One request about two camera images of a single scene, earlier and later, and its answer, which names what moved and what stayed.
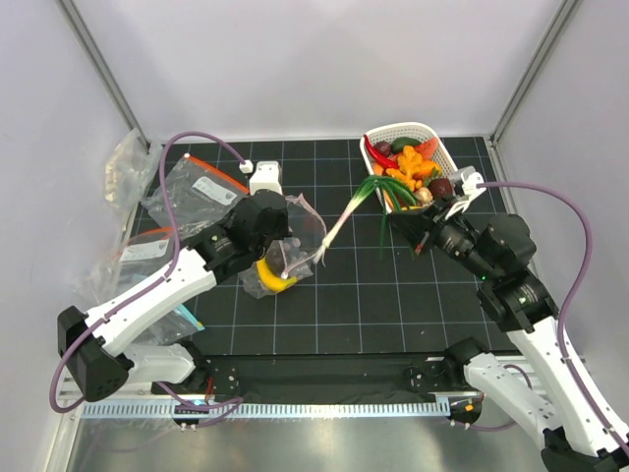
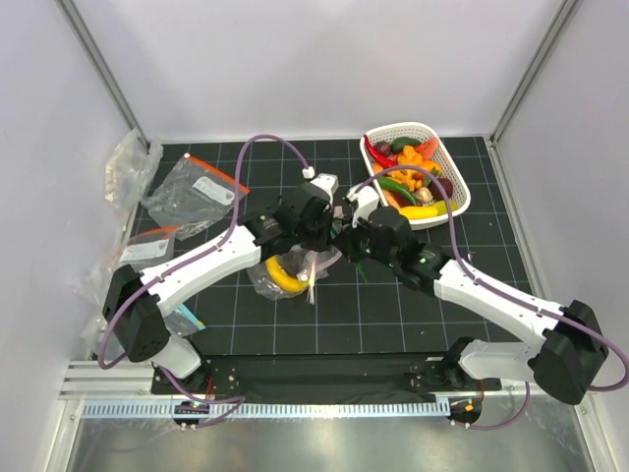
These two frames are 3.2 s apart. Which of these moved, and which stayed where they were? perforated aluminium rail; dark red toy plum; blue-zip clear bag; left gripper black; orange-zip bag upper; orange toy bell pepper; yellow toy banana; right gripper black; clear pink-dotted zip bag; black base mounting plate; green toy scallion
Moved: right gripper black; green toy scallion; clear pink-dotted zip bag; left gripper black; yellow toy banana
Stayed: black base mounting plate; orange toy bell pepper; perforated aluminium rail; dark red toy plum; orange-zip bag upper; blue-zip clear bag
